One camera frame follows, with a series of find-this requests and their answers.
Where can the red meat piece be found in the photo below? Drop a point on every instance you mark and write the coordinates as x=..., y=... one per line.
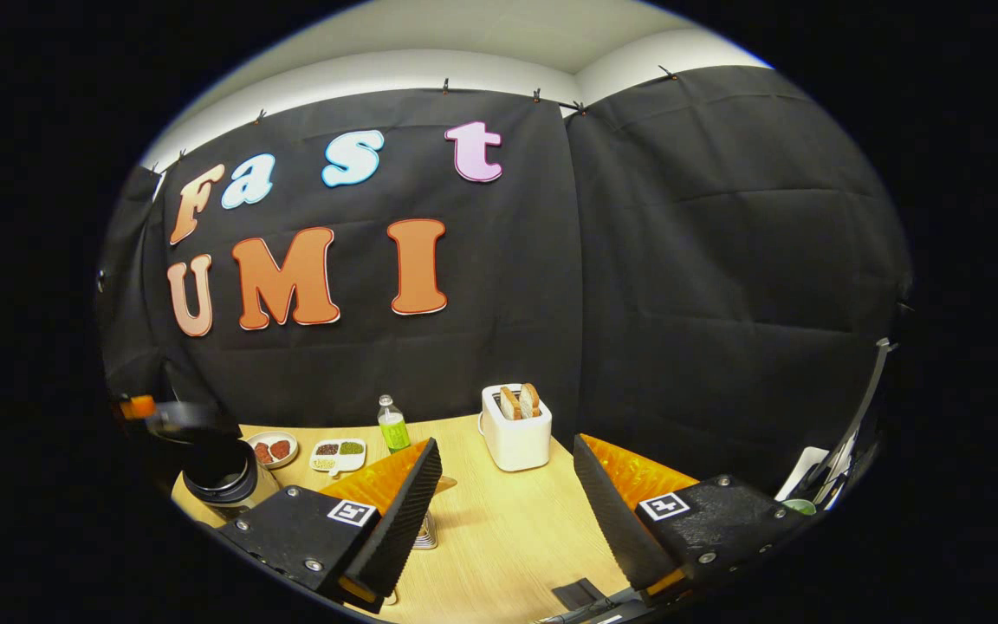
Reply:
x=262, y=452
x=281, y=449

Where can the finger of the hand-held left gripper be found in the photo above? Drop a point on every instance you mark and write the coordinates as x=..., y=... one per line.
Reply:
x=191, y=420

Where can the white toaster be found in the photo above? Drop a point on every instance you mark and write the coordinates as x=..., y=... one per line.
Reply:
x=516, y=442

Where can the white divided bean dish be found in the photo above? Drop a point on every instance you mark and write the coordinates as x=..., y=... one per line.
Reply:
x=339, y=452

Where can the black and silver rice cooker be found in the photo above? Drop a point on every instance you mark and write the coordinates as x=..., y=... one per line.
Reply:
x=226, y=481

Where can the toasted bread slice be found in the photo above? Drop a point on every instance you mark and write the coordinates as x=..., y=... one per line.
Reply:
x=530, y=399
x=509, y=404

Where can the black backdrop cloth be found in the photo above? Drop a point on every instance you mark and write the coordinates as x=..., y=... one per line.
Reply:
x=681, y=260

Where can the grey metal stand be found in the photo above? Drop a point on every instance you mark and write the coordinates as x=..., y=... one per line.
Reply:
x=858, y=407

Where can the green bowl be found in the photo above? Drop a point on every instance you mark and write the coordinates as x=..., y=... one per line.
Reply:
x=800, y=507

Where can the round white plate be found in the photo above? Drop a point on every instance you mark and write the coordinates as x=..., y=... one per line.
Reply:
x=272, y=449

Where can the green label drink bottle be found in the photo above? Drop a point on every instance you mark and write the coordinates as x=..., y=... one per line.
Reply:
x=393, y=429

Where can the black table bracket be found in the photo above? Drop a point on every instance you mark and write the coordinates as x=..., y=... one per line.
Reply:
x=577, y=594

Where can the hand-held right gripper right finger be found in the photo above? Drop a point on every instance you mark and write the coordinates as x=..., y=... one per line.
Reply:
x=607, y=520

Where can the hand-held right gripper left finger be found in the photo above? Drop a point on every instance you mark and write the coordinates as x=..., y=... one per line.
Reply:
x=404, y=520

